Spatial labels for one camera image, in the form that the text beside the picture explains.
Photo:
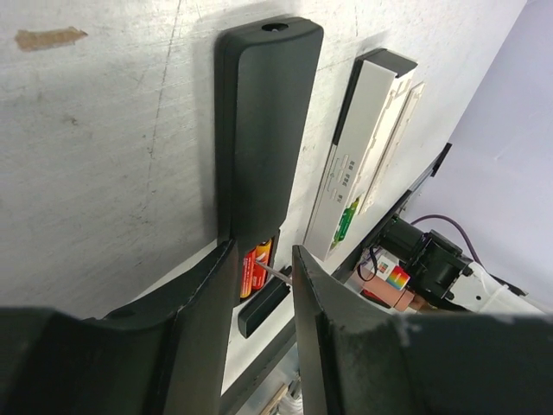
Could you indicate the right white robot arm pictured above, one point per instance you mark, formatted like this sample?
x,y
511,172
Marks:
x,y
406,268

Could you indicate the brown tape patch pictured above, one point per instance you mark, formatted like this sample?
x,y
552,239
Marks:
x,y
31,41

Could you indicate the white remote control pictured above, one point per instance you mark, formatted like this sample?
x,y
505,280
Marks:
x,y
376,92

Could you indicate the black remote control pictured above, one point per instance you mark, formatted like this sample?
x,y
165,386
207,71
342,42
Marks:
x,y
264,73

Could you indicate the black battery cover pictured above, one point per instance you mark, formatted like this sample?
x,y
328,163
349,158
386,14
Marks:
x,y
257,310

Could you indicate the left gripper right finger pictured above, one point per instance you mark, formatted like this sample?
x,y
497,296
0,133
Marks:
x,y
357,359

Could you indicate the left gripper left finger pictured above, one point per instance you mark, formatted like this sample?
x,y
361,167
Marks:
x,y
164,353

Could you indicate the white battery cover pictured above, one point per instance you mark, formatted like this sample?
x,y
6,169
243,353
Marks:
x,y
394,140

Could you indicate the green battery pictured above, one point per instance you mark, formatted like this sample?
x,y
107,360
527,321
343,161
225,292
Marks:
x,y
344,224

